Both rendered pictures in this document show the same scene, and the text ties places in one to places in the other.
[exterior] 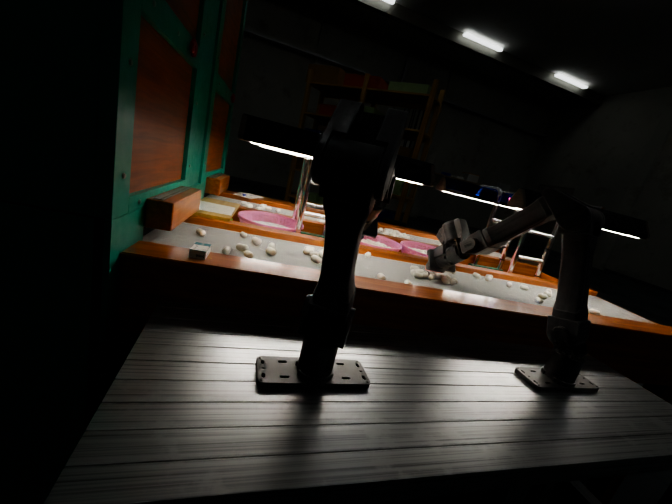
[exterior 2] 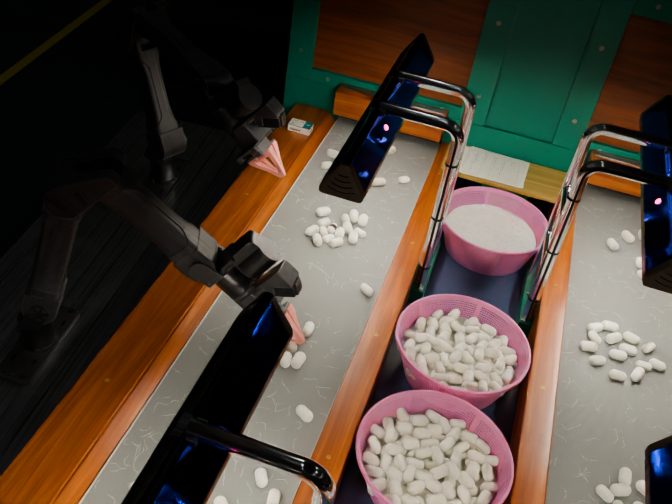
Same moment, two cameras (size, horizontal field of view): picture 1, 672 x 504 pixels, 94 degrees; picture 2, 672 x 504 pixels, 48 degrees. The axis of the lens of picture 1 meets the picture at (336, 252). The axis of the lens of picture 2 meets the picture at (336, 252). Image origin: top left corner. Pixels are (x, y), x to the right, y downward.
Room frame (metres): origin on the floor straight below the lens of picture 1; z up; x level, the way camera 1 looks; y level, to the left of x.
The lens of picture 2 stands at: (1.58, -1.23, 1.80)
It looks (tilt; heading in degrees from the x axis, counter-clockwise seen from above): 39 degrees down; 116
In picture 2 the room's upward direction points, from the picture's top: 10 degrees clockwise
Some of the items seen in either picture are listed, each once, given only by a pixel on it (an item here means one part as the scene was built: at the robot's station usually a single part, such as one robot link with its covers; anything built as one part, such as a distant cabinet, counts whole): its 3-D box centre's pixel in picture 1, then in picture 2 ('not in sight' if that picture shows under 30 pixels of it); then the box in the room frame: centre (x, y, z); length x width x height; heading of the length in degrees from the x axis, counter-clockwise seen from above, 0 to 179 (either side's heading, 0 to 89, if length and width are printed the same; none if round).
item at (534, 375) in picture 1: (562, 366); (37, 329); (0.68, -0.58, 0.71); 0.20 x 0.07 x 0.08; 109
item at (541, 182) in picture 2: (215, 208); (506, 172); (1.21, 0.50, 0.77); 0.33 x 0.15 x 0.01; 14
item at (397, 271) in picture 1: (440, 282); (268, 358); (1.08, -0.39, 0.73); 1.81 x 0.30 x 0.02; 104
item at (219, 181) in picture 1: (218, 183); (646, 180); (1.52, 0.63, 0.83); 0.30 x 0.06 x 0.07; 14
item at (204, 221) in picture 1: (417, 270); (356, 394); (1.25, -0.34, 0.71); 1.81 x 0.06 x 0.11; 104
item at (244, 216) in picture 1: (269, 230); (489, 233); (1.26, 0.29, 0.72); 0.27 x 0.27 x 0.10
